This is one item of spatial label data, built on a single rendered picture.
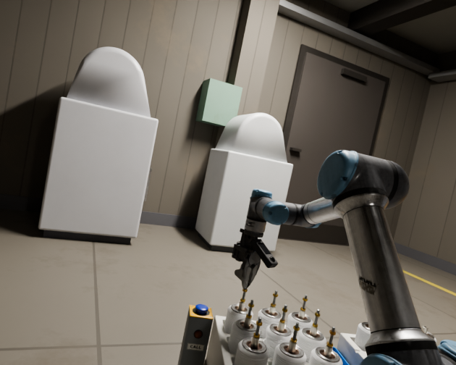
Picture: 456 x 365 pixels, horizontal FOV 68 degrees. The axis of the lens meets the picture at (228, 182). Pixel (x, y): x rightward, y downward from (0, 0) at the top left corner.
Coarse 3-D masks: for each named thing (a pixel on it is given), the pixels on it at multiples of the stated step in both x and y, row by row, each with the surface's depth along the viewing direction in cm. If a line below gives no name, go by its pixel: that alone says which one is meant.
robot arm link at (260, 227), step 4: (248, 220) 121; (252, 220) 120; (248, 224) 120; (252, 224) 120; (256, 224) 119; (260, 224) 120; (264, 224) 121; (248, 228) 120; (252, 228) 120; (256, 228) 120; (260, 228) 120; (264, 228) 121; (256, 232) 120; (260, 232) 120
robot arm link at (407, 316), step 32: (352, 160) 72; (384, 160) 78; (320, 192) 78; (352, 192) 71; (384, 192) 71; (352, 224) 70; (384, 224) 68; (352, 256) 69; (384, 256) 64; (384, 288) 61; (384, 320) 59; (416, 320) 59; (384, 352) 56; (416, 352) 54
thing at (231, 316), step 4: (228, 308) 125; (228, 312) 123; (232, 312) 121; (252, 312) 124; (228, 316) 122; (232, 316) 121; (236, 316) 120; (240, 316) 120; (244, 316) 120; (252, 316) 122; (228, 320) 122; (232, 320) 121; (236, 320) 120; (224, 324) 124; (228, 324) 122; (224, 328) 124; (228, 328) 122; (228, 332) 121
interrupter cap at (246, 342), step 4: (244, 340) 102; (248, 340) 103; (260, 340) 104; (244, 344) 100; (248, 344) 101; (260, 344) 102; (264, 344) 102; (248, 348) 99; (252, 348) 99; (256, 348) 100; (260, 348) 100; (264, 348) 100; (252, 352) 97; (256, 352) 97; (260, 352) 98; (264, 352) 99
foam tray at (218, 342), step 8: (216, 320) 127; (224, 320) 129; (216, 328) 122; (216, 336) 120; (224, 336) 117; (216, 344) 117; (224, 344) 112; (208, 352) 129; (216, 352) 115; (224, 352) 107; (208, 360) 126; (216, 360) 112; (224, 360) 103; (232, 360) 106; (272, 360) 108
